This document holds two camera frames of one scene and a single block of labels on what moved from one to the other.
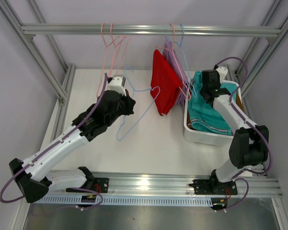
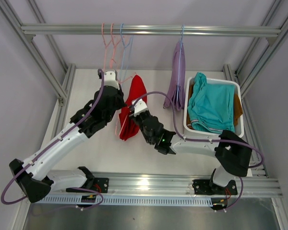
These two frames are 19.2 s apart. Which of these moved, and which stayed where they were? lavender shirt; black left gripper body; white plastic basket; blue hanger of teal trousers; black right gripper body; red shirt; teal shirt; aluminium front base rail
Moved: red shirt; blue hanger of teal trousers; black right gripper body; lavender shirt
Stayed: aluminium front base rail; black left gripper body; white plastic basket; teal shirt
